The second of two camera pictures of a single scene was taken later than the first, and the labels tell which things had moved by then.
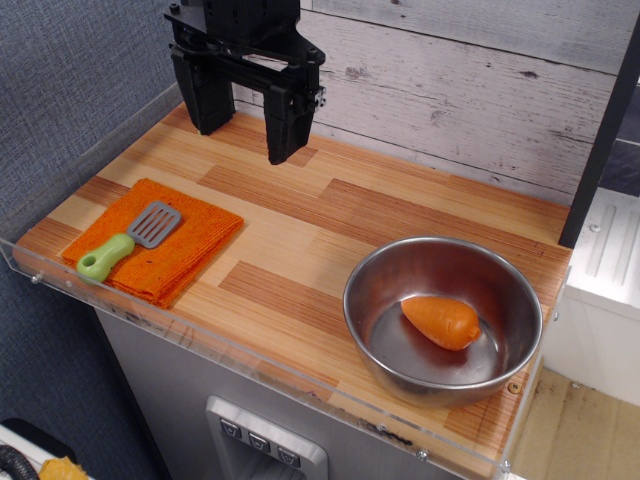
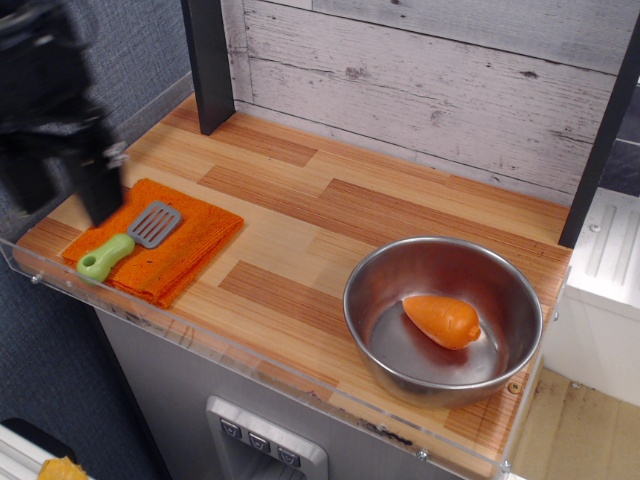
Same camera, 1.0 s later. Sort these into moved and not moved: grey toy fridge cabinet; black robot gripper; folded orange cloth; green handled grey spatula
Moved: black robot gripper
Not moved: green handled grey spatula; grey toy fridge cabinet; folded orange cloth
